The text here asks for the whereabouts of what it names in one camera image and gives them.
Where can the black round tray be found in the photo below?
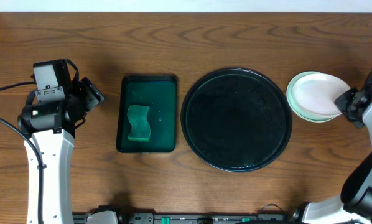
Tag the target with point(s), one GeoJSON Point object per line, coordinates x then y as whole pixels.
{"type": "Point", "coordinates": [237, 120]}

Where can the white plate with green stain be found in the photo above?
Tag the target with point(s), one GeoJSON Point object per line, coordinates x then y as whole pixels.
{"type": "Point", "coordinates": [315, 94]}

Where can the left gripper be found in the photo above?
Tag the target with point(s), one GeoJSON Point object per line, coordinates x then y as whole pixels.
{"type": "Point", "coordinates": [91, 92]}

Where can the black rectangular tray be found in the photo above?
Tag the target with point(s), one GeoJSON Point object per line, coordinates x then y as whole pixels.
{"type": "Point", "coordinates": [159, 92]}

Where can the mint plate front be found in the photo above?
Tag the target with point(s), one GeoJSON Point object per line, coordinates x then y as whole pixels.
{"type": "Point", "coordinates": [298, 111]}

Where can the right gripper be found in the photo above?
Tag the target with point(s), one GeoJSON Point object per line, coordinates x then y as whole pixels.
{"type": "Point", "coordinates": [356, 121]}

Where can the green sponge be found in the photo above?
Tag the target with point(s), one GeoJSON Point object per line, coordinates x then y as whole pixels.
{"type": "Point", "coordinates": [140, 127]}

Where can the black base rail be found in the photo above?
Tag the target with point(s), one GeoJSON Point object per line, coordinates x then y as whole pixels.
{"type": "Point", "coordinates": [121, 215]}

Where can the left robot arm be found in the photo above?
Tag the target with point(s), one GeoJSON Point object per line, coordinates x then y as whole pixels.
{"type": "Point", "coordinates": [49, 120]}

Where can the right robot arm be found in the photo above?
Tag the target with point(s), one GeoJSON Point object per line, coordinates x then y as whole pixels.
{"type": "Point", "coordinates": [354, 204]}

